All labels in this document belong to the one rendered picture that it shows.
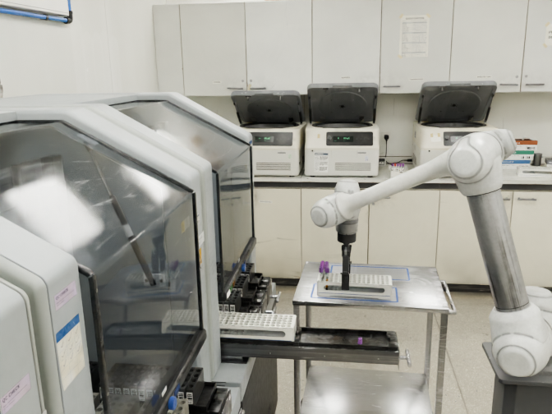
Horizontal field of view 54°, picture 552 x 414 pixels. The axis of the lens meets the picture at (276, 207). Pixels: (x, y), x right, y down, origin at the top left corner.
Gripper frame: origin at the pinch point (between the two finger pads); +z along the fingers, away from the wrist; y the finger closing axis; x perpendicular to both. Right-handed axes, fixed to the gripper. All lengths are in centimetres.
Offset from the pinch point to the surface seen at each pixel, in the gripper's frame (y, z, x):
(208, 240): -56, -33, 40
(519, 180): 195, -3, -114
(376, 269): 26.8, 5.5, -12.6
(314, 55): 220, -92, 36
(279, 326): -42.0, 1.2, 20.4
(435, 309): -10.9, 5.9, -34.4
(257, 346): -45, 8, 28
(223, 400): -79, 6, 30
